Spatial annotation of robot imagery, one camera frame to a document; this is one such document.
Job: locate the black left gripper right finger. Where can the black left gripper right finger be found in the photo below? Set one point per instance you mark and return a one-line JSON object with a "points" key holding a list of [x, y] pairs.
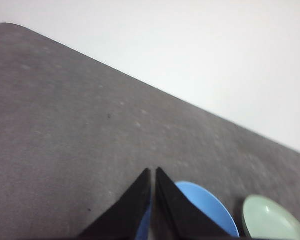
{"points": [[175, 215]]}

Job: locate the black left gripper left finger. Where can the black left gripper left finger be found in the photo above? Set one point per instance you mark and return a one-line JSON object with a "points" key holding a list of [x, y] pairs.
{"points": [[130, 215]]}

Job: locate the blue bowl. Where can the blue bowl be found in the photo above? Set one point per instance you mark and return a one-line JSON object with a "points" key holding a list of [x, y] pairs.
{"points": [[210, 207]]}

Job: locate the green plate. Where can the green plate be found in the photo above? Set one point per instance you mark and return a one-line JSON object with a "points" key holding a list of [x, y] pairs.
{"points": [[265, 217]]}

